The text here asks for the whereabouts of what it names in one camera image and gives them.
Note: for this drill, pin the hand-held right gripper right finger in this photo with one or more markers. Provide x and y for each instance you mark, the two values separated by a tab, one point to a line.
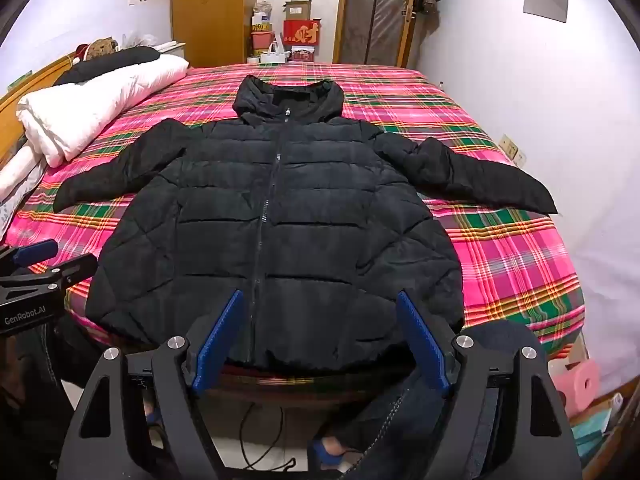
425	340

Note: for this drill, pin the red box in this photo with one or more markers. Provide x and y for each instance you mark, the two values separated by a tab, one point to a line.
301	33

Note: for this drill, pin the black puffer jacket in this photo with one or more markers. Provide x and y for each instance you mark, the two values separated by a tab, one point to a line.
280	220

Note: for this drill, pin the white duvet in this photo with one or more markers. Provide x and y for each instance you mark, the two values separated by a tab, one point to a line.
95	105

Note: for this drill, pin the white basket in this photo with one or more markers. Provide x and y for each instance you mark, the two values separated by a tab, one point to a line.
275	55

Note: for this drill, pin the pink plaid bedsheet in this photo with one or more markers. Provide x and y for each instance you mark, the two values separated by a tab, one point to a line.
500	255

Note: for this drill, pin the grey door with wooden frame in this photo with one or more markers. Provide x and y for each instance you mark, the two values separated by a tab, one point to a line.
377	10

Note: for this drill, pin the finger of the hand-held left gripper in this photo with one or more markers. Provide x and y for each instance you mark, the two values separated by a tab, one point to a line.
34	251
60	272

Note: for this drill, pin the person's leg in jeans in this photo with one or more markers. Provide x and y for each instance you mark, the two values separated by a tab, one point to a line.
400	420

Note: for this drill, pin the pink toilet paper roll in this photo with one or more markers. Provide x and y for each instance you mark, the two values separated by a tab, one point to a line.
582	385

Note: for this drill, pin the blue slipper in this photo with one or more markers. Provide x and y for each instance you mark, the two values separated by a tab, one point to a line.
325	455

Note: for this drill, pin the cardboard box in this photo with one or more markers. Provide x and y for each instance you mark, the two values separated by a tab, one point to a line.
298	9

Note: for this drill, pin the wall socket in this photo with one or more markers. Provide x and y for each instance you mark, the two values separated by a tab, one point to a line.
508	146
521	158

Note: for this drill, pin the teal plastic bag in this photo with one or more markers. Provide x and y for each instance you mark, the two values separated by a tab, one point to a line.
595	425

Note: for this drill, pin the black pillow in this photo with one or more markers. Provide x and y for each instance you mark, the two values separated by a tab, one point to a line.
107	62

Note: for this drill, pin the floral pillow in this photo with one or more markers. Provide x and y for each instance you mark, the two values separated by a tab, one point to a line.
15	205

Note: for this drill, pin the stack of plastic containers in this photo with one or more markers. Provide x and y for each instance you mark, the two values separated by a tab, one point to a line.
261	30

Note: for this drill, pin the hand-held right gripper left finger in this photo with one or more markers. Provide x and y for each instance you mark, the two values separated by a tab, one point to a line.
217	342

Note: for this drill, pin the brown teddy bear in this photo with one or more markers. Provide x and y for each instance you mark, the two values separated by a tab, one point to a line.
102	46

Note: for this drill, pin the wooden wardrobe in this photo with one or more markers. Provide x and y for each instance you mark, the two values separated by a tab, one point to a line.
210	10

